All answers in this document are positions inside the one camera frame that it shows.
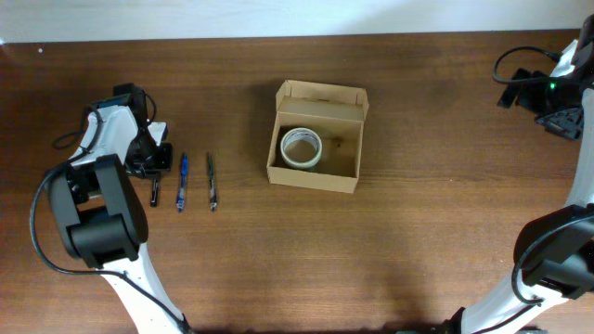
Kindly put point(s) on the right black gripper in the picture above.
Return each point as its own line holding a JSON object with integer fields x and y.
{"x": 529, "y": 93}

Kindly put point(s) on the cardboard box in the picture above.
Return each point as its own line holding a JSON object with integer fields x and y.
{"x": 337, "y": 114}

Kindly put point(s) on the blue pen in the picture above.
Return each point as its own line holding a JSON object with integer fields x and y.
{"x": 181, "y": 193}

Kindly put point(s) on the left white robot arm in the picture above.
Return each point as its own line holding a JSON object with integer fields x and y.
{"x": 100, "y": 218}

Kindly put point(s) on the dark grey pen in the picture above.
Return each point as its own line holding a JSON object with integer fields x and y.
{"x": 212, "y": 188}

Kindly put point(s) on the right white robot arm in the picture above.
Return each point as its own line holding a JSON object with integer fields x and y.
{"x": 553, "y": 255}

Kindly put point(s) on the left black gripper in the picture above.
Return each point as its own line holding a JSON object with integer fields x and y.
{"x": 151, "y": 170}

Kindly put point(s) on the black pen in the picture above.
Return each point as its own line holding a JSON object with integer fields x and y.
{"x": 155, "y": 192}

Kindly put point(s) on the white masking tape roll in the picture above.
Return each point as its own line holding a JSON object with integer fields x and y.
{"x": 301, "y": 148}

